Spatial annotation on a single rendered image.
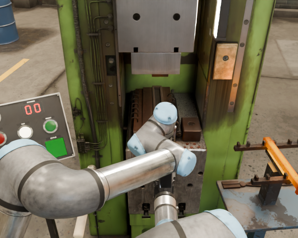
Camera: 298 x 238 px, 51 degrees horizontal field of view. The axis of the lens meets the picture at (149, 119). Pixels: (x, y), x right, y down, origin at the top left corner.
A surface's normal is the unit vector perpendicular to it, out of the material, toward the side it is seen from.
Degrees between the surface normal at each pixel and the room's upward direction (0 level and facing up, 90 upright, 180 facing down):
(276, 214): 0
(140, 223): 90
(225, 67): 90
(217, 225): 10
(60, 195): 53
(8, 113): 60
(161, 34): 90
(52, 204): 70
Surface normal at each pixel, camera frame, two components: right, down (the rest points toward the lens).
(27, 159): -0.14, -0.73
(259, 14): 0.01, 0.55
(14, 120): 0.38, 0.02
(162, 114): 0.00, -0.45
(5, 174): -0.58, -0.12
